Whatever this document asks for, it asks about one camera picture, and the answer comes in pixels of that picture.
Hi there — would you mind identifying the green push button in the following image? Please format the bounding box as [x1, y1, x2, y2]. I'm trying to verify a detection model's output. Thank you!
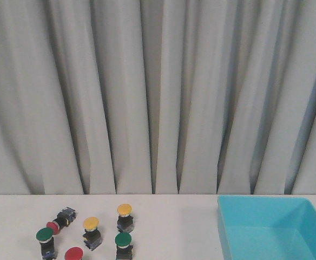
[36, 227, 57, 259]
[115, 232, 133, 260]

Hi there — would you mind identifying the light blue plastic box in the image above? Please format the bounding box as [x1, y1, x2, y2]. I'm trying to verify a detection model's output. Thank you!
[218, 195, 316, 259]

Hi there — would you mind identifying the lying red push button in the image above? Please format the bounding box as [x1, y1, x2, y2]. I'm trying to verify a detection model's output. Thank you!
[46, 207, 76, 235]

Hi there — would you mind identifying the red push button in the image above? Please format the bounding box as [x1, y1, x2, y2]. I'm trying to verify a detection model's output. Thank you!
[46, 207, 76, 235]
[64, 247, 83, 260]

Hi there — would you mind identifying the right green push button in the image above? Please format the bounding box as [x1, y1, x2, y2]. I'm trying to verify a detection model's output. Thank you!
[115, 232, 133, 260]

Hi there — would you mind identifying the left green push button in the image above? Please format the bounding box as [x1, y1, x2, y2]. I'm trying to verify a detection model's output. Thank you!
[36, 227, 57, 259]

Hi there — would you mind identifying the yellow push button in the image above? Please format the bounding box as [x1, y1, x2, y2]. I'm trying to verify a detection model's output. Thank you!
[82, 217, 103, 251]
[117, 204, 134, 233]

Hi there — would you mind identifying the grey pleated curtain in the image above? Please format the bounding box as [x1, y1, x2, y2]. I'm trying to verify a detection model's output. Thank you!
[0, 1, 316, 194]

